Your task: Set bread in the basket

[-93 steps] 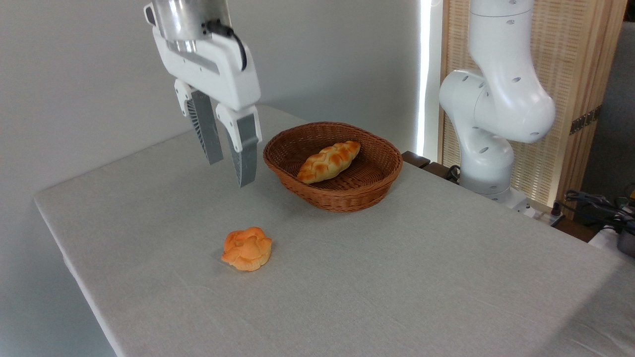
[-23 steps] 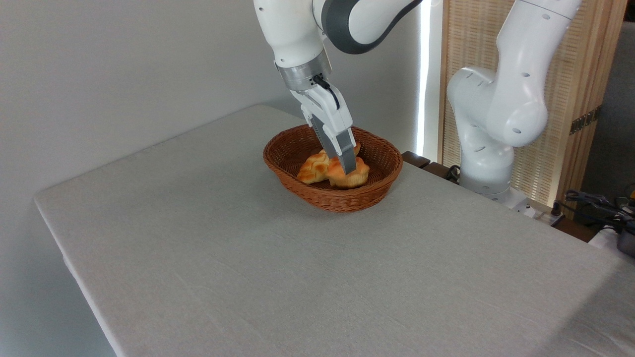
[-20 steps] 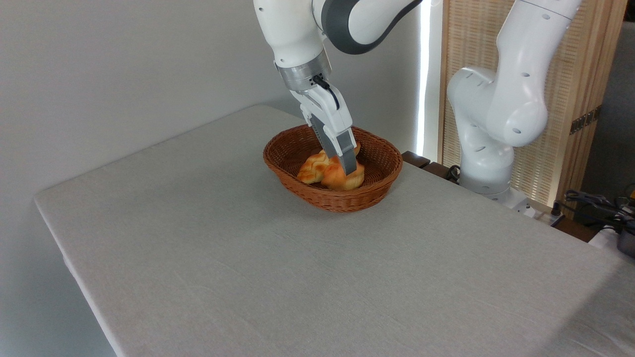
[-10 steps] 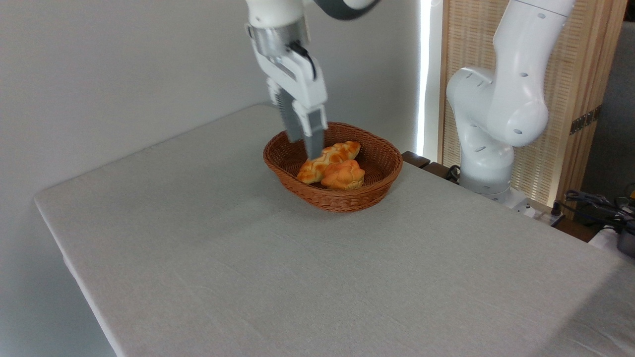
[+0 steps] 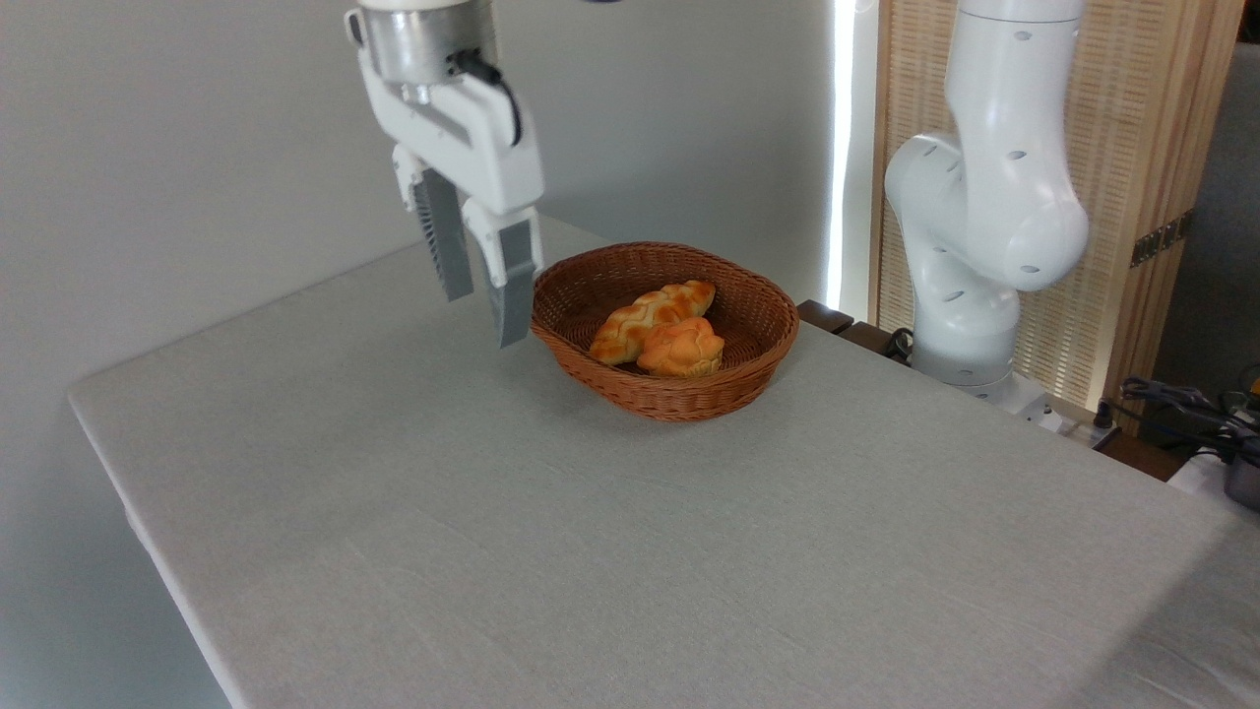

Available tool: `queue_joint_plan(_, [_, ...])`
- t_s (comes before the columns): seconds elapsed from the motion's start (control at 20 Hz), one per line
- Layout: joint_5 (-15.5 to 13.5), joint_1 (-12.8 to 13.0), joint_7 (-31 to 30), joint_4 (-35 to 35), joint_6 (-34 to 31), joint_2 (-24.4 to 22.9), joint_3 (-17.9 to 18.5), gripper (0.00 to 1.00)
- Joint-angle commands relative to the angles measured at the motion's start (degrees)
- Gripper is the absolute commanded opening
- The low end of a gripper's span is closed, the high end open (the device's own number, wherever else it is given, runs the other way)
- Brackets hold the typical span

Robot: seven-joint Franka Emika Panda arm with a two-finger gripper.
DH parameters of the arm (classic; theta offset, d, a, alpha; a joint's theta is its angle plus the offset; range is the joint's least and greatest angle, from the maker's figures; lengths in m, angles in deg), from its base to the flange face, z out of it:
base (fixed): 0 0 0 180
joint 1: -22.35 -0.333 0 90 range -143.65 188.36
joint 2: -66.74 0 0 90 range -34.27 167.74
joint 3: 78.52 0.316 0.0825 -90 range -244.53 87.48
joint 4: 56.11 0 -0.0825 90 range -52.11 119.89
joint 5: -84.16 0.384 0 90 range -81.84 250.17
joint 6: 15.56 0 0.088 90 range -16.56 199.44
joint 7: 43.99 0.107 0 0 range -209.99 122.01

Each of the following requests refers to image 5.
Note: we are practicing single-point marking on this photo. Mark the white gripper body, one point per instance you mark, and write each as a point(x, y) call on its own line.
point(472, 138)

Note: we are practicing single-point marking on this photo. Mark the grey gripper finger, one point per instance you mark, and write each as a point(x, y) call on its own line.
point(448, 236)
point(517, 276)

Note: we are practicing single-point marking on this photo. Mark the round orange bread bun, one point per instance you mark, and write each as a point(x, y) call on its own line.
point(681, 347)

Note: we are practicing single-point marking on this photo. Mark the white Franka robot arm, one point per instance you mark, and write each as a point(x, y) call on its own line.
point(994, 207)

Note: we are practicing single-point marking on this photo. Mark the long braided bread loaf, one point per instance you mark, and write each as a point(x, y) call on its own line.
point(640, 315)

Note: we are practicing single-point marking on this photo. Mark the brown woven wicker basket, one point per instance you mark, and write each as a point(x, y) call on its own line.
point(728, 384)

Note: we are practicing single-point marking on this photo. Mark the silver metal wrist flange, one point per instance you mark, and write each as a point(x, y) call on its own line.
point(418, 39)

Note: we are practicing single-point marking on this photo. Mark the dark wooden block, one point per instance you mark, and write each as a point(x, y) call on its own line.
point(837, 320)

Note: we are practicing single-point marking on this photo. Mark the grey tablecloth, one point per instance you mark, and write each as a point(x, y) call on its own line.
point(689, 551)

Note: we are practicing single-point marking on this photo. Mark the wooden bamboo folding screen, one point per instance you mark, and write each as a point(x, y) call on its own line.
point(1142, 118)

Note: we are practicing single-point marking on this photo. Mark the grey metal pot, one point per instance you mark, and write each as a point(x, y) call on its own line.
point(1244, 484)

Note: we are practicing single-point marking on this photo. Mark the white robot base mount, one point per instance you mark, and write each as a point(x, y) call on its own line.
point(1034, 402)

